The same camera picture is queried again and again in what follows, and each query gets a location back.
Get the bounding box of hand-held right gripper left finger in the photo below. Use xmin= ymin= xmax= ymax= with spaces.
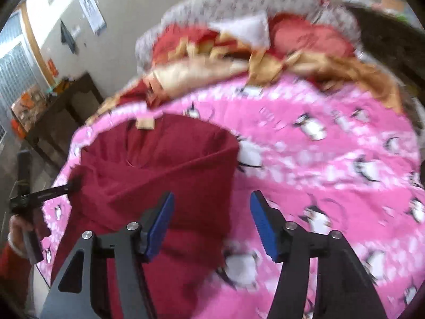
xmin=40 ymin=191 xmax=175 ymax=319

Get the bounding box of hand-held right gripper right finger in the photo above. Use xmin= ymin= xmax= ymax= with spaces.
xmin=250 ymin=190 xmax=387 ymax=319

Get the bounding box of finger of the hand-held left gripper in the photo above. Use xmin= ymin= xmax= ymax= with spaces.
xmin=32 ymin=177 xmax=83 ymax=204

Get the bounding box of dark red garment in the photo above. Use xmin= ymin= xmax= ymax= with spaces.
xmin=50 ymin=113 xmax=241 ymax=319

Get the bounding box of person's left hand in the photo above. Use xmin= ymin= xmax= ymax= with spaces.
xmin=7 ymin=216 xmax=50 ymax=258

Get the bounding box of orange printed box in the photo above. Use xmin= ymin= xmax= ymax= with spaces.
xmin=11 ymin=85 xmax=47 ymax=130

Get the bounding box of pink penguin print blanket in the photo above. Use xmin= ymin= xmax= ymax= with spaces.
xmin=35 ymin=73 xmax=425 ymax=319

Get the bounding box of dark wooden table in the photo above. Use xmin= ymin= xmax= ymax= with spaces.
xmin=25 ymin=71 xmax=105 ymax=170

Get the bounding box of red and gold quilt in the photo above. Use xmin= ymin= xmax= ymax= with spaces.
xmin=88 ymin=13 xmax=404 ymax=130

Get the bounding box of white pillow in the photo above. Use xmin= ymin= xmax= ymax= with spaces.
xmin=209 ymin=11 xmax=269 ymax=45

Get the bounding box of dark cloth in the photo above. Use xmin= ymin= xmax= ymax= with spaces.
xmin=342 ymin=2 xmax=425 ymax=117

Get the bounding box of dark wall hanging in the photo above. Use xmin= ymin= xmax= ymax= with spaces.
xmin=60 ymin=20 xmax=78 ymax=54

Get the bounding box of white wall poster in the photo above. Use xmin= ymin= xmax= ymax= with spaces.
xmin=79 ymin=0 xmax=107 ymax=35

